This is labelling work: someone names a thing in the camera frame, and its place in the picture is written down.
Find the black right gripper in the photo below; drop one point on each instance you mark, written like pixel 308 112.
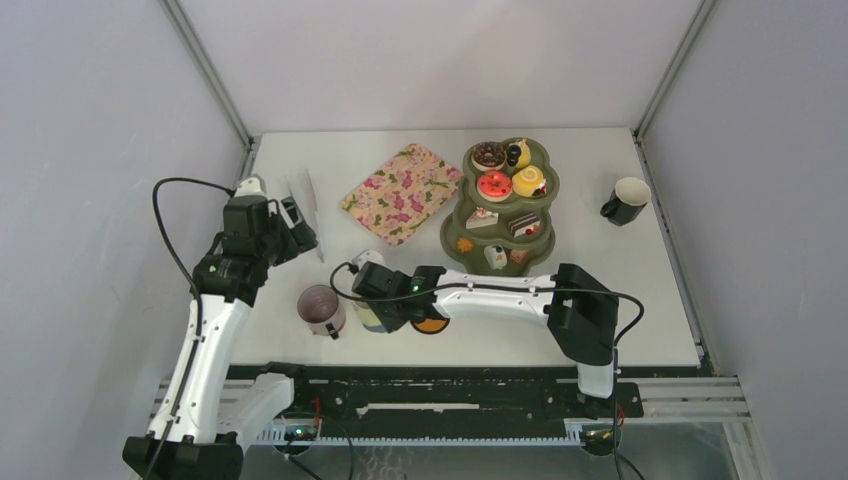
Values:
pixel 391 324

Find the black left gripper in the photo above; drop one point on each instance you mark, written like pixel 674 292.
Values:
pixel 298 238

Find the light green mug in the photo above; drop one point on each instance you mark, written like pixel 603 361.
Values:
pixel 368 318

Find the black mug purple interior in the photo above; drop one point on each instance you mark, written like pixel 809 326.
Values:
pixel 321 309

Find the silver serving tongs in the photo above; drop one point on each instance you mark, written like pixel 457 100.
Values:
pixel 301 188

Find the small orange cookie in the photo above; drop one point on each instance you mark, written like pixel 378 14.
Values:
pixel 464 245

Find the red layered cake slice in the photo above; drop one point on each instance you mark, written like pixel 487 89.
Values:
pixel 518 256

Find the red donut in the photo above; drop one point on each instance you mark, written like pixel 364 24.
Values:
pixel 494 186

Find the chocolate striped cake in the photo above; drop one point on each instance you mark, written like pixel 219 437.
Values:
pixel 524 225

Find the chocolate donut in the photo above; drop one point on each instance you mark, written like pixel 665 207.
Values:
pixel 487 156

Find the yellow pudding cake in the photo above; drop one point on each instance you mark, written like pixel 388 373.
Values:
pixel 529 182

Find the yellow fruit cake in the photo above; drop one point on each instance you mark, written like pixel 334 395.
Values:
pixel 518 154

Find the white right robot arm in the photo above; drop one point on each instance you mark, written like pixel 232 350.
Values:
pixel 579 312

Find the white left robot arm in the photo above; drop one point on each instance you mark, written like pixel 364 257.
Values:
pixel 185 439

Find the orange smiley coaster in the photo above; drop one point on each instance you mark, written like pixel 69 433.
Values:
pixel 430 326

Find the green three-tier dessert stand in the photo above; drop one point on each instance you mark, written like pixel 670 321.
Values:
pixel 540 245

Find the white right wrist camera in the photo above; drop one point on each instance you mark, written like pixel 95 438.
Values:
pixel 368 256

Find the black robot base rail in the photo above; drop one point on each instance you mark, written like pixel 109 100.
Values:
pixel 446 403

